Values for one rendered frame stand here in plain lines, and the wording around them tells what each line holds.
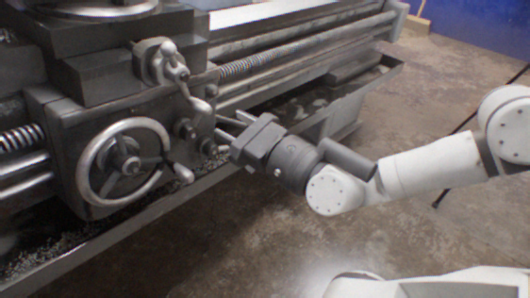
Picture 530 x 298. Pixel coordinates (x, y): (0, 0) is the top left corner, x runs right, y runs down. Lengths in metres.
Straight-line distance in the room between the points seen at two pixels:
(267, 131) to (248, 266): 0.89
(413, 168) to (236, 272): 1.02
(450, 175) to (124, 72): 0.60
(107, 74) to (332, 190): 0.47
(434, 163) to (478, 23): 4.18
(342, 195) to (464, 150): 0.17
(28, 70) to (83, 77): 0.15
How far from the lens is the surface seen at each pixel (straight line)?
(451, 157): 0.56
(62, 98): 0.83
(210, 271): 1.47
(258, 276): 1.47
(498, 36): 4.69
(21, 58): 0.86
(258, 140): 0.66
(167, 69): 0.76
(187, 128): 0.92
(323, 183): 0.57
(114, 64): 0.78
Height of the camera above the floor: 1.20
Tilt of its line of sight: 36 degrees down
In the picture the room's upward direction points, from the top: 9 degrees clockwise
